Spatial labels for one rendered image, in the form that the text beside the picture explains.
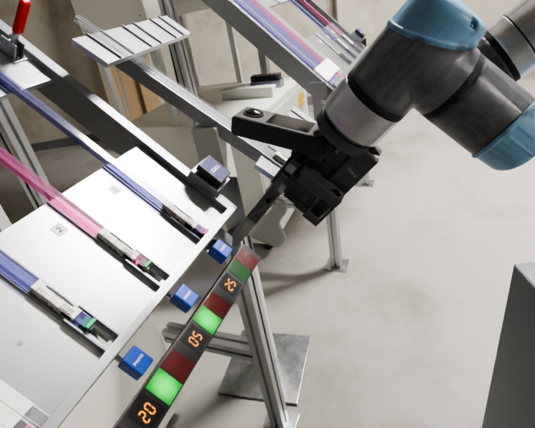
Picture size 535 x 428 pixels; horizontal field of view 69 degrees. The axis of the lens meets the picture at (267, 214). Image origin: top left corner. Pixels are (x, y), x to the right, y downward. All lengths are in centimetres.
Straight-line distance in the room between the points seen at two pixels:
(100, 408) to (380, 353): 82
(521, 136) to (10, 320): 55
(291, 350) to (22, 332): 99
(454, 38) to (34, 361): 51
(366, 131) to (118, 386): 82
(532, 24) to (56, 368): 64
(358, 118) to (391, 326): 109
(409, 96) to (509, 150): 11
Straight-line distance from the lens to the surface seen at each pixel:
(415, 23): 40
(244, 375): 134
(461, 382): 133
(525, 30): 56
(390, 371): 132
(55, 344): 51
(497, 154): 45
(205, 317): 58
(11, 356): 50
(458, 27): 40
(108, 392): 102
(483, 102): 42
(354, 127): 42
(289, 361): 134
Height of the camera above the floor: 105
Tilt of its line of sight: 30 degrees down
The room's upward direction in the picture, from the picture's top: 11 degrees counter-clockwise
